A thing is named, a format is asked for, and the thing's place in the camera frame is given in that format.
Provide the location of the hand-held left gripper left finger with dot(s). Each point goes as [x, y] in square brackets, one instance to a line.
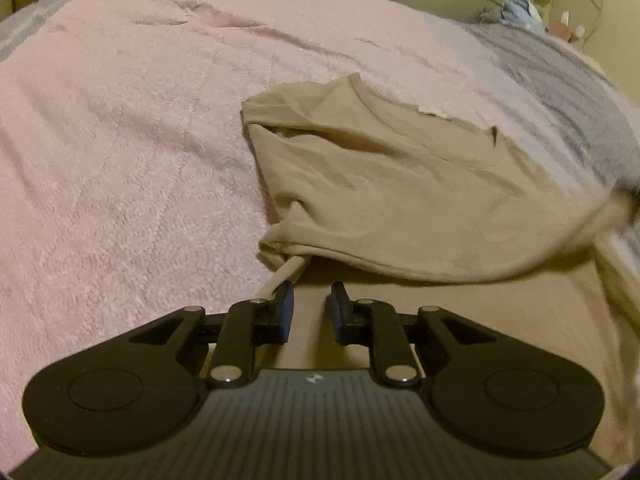
[286, 312]

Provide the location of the pink tissue box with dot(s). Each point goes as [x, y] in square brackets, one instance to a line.
[562, 30]

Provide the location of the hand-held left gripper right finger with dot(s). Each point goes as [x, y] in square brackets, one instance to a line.
[334, 317]

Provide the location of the pink blanket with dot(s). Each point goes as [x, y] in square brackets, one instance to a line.
[125, 160]

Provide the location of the grey blanket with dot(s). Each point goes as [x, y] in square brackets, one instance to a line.
[560, 85]

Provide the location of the pile of blue clothes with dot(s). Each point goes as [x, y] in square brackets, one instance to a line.
[515, 10]

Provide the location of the beige t-shirt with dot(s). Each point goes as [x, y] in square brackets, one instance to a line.
[400, 185]

